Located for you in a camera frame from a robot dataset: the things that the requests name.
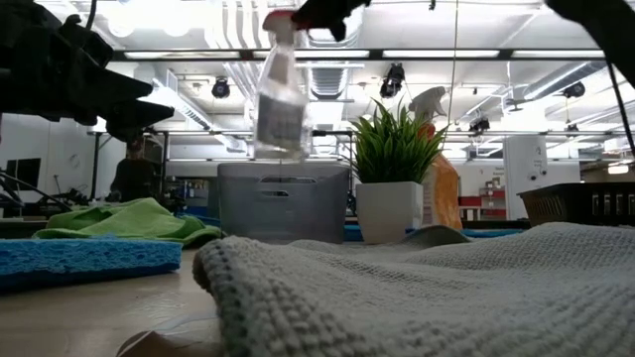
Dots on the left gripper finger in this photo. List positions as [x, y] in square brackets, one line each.
[144, 116]
[124, 84]

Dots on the green cloth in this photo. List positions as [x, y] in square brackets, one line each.
[129, 218]

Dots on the dark blue sponge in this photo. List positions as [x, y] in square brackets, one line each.
[491, 232]
[201, 219]
[353, 233]

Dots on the light blue sponge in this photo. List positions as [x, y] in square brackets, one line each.
[84, 260]

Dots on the green plant white pot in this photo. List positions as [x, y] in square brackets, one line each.
[389, 198]

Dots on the orange spray bottle white trigger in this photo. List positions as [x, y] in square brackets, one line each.
[441, 188]

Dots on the grey knit cloth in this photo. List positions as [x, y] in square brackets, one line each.
[421, 297]

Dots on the black mesh basket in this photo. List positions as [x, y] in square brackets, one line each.
[580, 203]

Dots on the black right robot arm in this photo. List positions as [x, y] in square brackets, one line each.
[595, 30]

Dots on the person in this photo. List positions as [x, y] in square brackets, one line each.
[133, 178]

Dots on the black ceiling spotlight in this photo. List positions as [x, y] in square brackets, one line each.
[574, 89]
[220, 89]
[393, 79]
[479, 125]

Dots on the black computer monitor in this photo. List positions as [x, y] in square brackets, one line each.
[25, 173]

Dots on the grey translucent caddy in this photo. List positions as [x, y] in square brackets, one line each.
[283, 203]

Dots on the red storage shelf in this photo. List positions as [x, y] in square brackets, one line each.
[483, 205]

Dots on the white tall cabinet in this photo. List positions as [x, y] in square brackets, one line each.
[526, 173]

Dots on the silver ribbed air duct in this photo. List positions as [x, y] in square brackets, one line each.
[327, 79]

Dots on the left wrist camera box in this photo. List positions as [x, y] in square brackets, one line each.
[87, 42]

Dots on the black background metal frame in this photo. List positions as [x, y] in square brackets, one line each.
[95, 168]

